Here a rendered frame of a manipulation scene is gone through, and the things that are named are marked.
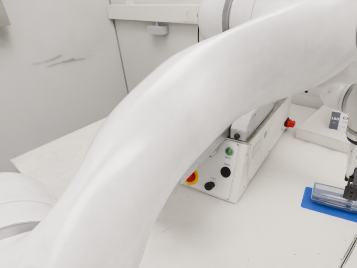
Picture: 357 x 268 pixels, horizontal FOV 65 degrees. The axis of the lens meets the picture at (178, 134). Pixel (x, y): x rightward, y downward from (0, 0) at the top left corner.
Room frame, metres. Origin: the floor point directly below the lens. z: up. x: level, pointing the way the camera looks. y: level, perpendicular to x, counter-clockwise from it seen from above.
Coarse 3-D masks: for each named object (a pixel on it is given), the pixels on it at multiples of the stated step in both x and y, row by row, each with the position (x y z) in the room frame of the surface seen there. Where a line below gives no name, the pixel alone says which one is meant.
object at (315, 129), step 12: (324, 108) 1.10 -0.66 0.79; (312, 120) 1.01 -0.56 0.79; (324, 120) 1.00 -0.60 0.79; (300, 132) 0.95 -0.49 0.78; (312, 132) 0.91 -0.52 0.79; (324, 132) 0.90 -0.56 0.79; (336, 132) 0.90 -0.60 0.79; (324, 144) 0.88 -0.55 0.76; (336, 144) 0.85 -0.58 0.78; (348, 144) 0.82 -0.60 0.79
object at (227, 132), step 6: (228, 126) 0.73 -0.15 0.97; (222, 132) 0.69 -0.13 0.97; (228, 132) 0.72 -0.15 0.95; (216, 138) 0.67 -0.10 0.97; (222, 138) 0.69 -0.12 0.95; (216, 144) 0.66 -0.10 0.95; (210, 150) 0.64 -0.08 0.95; (204, 156) 0.61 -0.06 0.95; (198, 162) 0.58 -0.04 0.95; (192, 168) 0.56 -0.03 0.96; (186, 174) 0.54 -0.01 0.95; (180, 180) 0.52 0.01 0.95
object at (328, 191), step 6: (318, 186) 0.62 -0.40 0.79; (324, 186) 0.62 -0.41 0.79; (330, 186) 0.61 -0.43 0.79; (312, 192) 0.60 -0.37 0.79; (318, 192) 0.59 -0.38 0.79; (324, 192) 0.59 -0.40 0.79; (330, 192) 0.59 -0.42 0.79; (336, 192) 0.59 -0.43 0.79; (342, 192) 0.58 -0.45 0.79; (336, 198) 0.56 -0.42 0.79; (342, 198) 0.56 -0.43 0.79
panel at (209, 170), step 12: (228, 144) 0.72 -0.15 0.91; (240, 144) 0.70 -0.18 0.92; (216, 156) 0.72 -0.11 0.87; (228, 156) 0.70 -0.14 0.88; (204, 168) 0.73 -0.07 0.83; (216, 168) 0.70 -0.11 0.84; (228, 168) 0.68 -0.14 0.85; (204, 180) 0.71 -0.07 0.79; (216, 180) 0.69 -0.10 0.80; (228, 180) 0.67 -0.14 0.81; (216, 192) 0.67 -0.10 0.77; (228, 192) 0.65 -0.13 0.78
